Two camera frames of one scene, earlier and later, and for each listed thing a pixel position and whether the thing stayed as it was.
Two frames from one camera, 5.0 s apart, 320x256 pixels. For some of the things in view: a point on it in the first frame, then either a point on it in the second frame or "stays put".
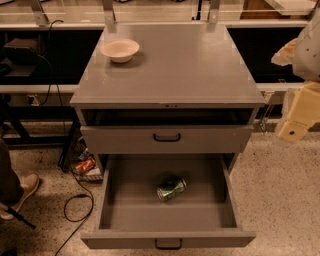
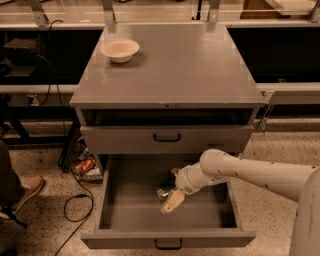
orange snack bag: (86, 165) stays put
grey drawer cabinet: (166, 89) stays put
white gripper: (308, 55) → (184, 182)
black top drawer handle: (167, 140) stays put
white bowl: (120, 50) stays put
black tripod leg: (21, 218) → (12, 217)
